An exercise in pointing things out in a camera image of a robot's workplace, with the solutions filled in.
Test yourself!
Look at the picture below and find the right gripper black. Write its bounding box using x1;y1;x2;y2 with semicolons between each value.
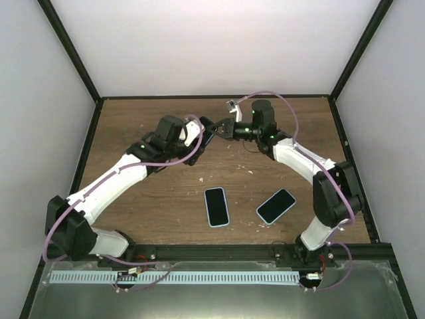
207;120;261;143

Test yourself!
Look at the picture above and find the blue phone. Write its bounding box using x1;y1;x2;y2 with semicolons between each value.
200;116;214;148

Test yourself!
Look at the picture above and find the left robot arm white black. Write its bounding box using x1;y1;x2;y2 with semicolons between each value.
42;114;205;268

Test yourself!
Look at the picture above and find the metal front plate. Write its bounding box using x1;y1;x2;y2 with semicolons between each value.
29;261;408;318

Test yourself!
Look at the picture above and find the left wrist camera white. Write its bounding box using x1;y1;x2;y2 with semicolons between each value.
179;120;205;147

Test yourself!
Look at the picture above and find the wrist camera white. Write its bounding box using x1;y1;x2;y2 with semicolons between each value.
179;120;205;147
226;100;242;122

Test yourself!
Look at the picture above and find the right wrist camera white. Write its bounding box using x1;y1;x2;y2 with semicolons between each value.
226;100;242;122

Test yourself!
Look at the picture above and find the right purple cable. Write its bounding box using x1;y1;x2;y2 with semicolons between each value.
237;90;357;292

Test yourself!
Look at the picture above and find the light-blue slotted cable duct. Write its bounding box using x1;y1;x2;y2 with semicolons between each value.
48;270;300;286

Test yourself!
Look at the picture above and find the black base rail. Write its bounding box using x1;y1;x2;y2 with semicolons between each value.
121;242;396;269

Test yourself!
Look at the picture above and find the black enclosure frame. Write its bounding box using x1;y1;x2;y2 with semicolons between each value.
18;0;418;319

